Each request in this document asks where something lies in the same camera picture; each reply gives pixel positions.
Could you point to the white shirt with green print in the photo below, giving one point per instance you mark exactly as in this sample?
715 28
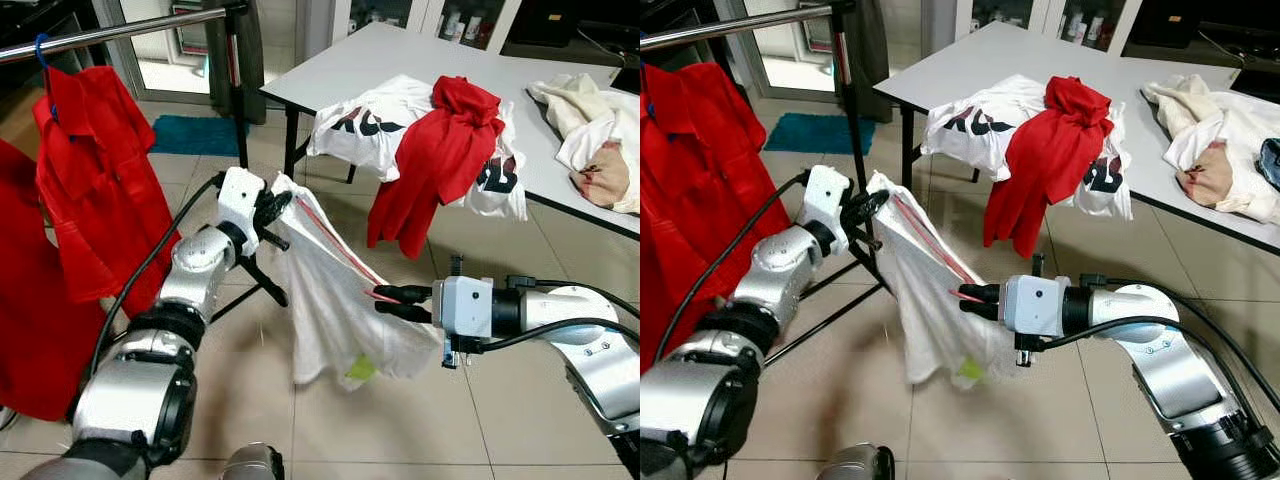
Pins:
330 320
930 320

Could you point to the white glass door cabinet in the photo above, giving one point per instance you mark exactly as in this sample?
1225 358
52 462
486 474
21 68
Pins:
1045 20
425 20

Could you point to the blue denim garment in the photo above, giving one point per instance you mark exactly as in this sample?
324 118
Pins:
1270 165

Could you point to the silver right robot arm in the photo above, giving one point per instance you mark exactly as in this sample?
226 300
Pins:
1170 360
590 350

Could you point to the tall black speaker yellow label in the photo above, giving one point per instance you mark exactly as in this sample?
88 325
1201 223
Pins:
1165 20
545 20

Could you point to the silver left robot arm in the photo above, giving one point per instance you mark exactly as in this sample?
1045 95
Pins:
130 400
700 400

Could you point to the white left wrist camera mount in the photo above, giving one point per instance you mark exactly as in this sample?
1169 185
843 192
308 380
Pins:
238 200
825 195

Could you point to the blue floor mat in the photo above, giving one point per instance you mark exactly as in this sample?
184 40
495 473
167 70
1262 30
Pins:
195 135
815 133

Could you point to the white long sleeve shirt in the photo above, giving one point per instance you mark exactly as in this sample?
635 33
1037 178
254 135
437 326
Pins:
1240 130
620 130

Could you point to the wide white drawer front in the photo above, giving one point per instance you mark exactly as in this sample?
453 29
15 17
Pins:
1262 82

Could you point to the red collared shirt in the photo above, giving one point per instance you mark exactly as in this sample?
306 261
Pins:
100 180
710 160

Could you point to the black table leg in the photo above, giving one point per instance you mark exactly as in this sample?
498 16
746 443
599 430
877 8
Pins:
906 150
291 140

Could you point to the metal clothes rack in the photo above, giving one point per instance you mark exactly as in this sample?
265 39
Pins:
120 32
730 25

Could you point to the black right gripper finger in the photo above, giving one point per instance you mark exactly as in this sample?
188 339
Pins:
408 312
982 293
984 311
405 294

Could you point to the blue clothes hanger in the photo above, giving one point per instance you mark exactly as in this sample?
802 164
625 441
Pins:
649 105
40 50

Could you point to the white framed glass door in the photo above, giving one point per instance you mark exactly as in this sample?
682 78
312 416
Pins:
160 70
790 70

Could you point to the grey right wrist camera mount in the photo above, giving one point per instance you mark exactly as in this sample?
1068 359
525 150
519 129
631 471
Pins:
1030 305
462 305

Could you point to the dark grey curtain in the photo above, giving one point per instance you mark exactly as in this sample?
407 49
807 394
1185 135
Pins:
255 60
878 60

